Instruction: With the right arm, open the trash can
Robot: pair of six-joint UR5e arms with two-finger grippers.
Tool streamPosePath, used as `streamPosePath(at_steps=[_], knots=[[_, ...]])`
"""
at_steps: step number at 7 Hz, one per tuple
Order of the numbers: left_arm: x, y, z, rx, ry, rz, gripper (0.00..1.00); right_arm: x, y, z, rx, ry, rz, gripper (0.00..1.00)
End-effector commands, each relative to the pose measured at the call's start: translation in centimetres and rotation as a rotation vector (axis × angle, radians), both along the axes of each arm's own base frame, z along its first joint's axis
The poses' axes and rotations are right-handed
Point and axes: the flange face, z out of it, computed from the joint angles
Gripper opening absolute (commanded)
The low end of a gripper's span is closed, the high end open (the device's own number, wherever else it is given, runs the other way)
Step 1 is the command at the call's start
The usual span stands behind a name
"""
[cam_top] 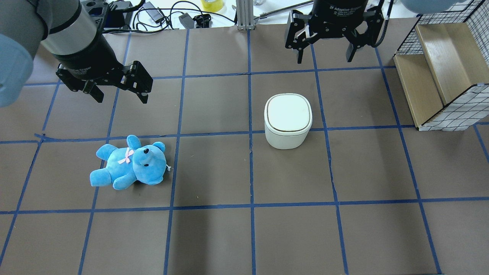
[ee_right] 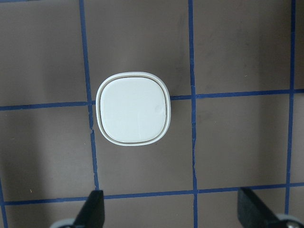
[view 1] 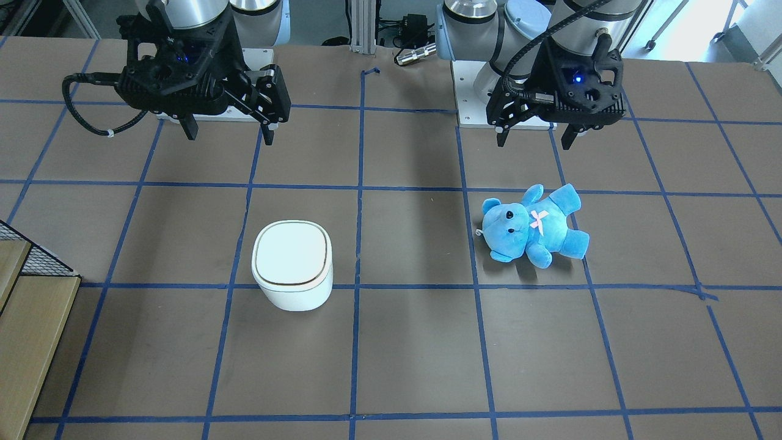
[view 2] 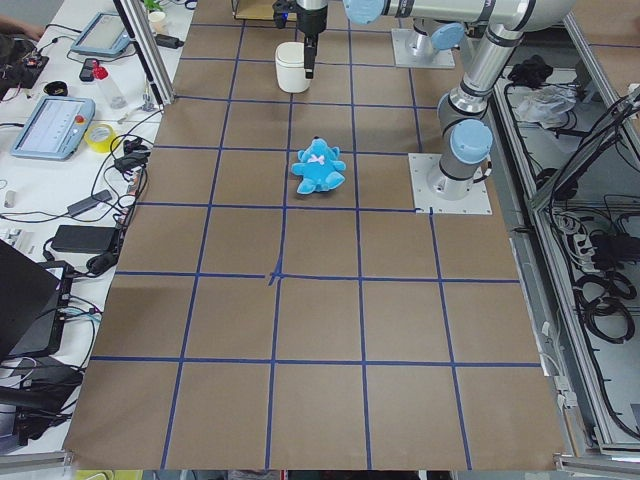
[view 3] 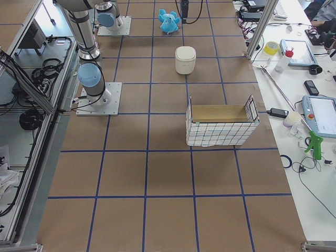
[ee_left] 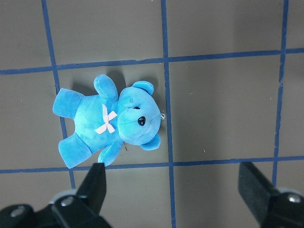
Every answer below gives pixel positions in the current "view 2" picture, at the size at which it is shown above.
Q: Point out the aluminium frame post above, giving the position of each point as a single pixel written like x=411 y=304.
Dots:
x=135 y=19

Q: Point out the blue teach pendant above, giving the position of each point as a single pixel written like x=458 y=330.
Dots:
x=104 y=36
x=55 y=128

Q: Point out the clear bottle red cap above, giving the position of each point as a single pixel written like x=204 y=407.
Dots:
x=108 y=86

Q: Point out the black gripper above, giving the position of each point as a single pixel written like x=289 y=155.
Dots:
x=311 y=21

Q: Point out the black power adapter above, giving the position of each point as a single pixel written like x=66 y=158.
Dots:
x=83 y=239

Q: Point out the yellow tape roll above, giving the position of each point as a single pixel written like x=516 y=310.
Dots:
x=99 y=137

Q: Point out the white paper cup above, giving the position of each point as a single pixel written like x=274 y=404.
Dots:
x=158 y=22

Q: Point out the far blue teach pendant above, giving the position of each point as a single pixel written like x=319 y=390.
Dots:
x=104 y=36

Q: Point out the white lidded trash can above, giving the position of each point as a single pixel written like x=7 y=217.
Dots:
x=290 y=71

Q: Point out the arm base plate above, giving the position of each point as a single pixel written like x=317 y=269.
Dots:
x=434 y=192
x=416 y=50

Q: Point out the black laptop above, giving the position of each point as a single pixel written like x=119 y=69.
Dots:
x=33 y=296

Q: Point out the blue teddy bear plush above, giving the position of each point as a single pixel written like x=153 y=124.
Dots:
x=319 y=167

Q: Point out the near blue teach pendant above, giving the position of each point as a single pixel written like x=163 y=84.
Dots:
x=55 y=128

